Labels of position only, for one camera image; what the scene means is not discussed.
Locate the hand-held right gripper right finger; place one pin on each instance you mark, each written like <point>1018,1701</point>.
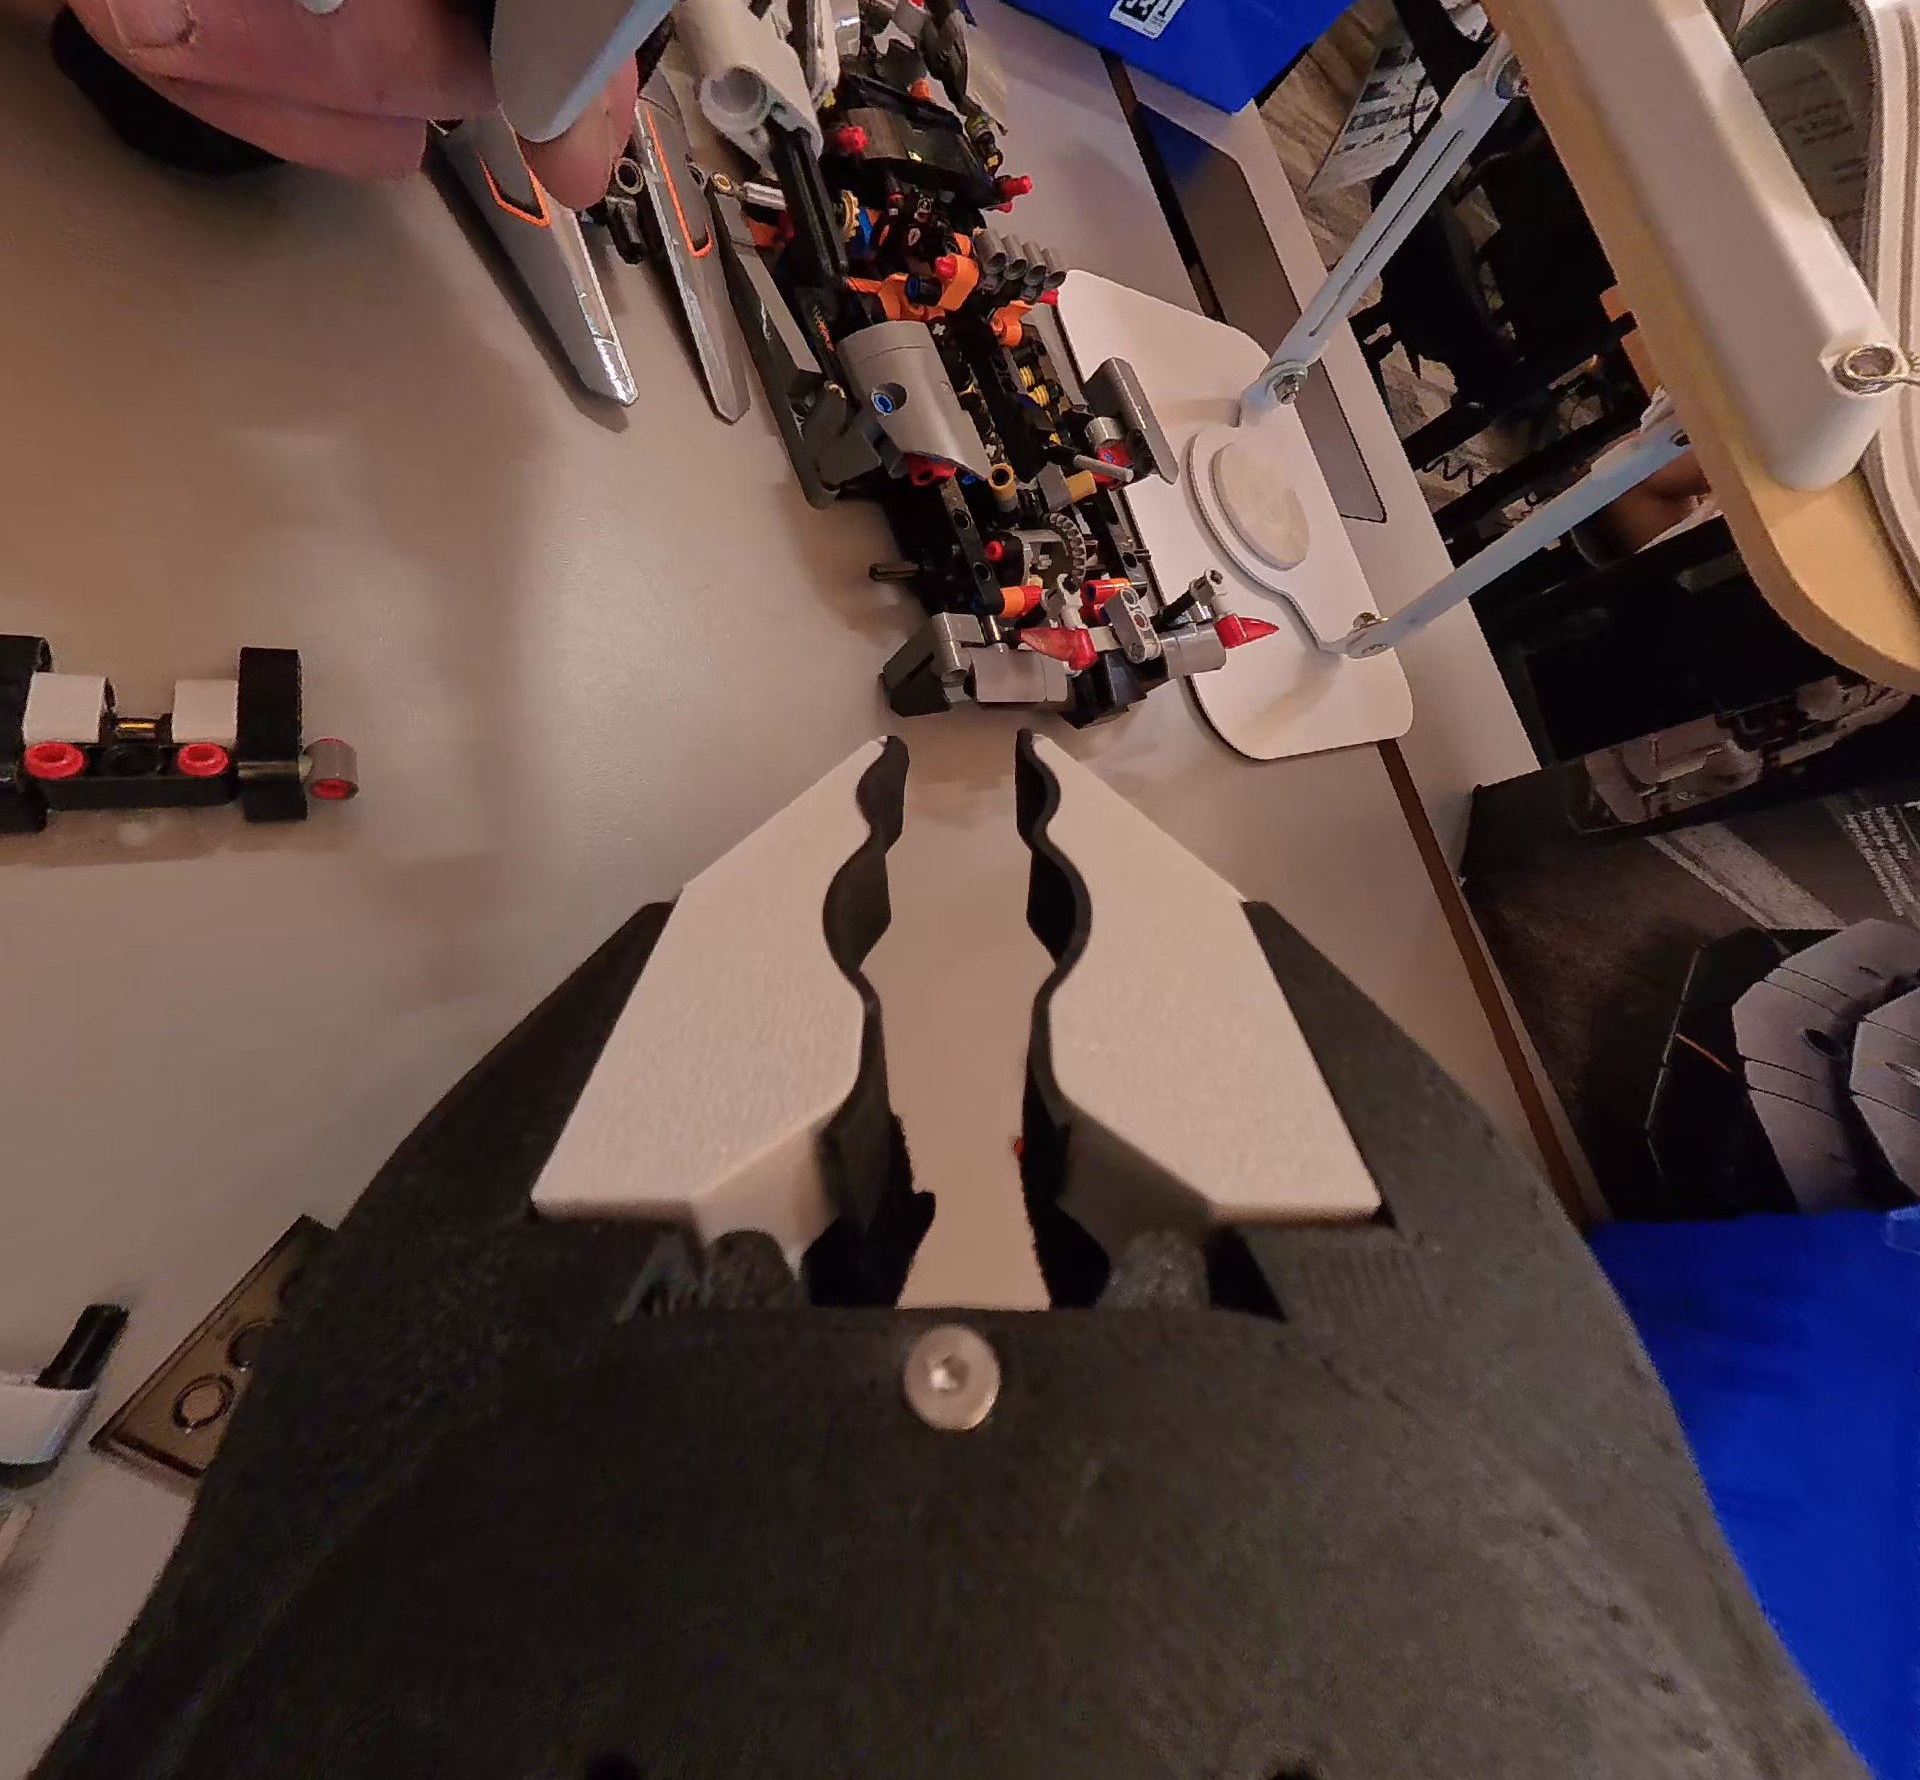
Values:
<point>1199,1061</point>

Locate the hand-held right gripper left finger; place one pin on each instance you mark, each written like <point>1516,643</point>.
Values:
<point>721,1061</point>

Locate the light grey lego connector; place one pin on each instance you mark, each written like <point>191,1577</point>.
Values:
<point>742,87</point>

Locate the grey lego fin assembly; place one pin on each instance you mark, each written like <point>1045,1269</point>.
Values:
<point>553,280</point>

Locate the lego technic car chassis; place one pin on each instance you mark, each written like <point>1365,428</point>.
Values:
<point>928,387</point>

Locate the black flat lego plate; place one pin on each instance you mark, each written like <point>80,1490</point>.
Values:
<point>193,1374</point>

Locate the black lego subassembly red pins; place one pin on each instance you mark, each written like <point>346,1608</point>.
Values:
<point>135,760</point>

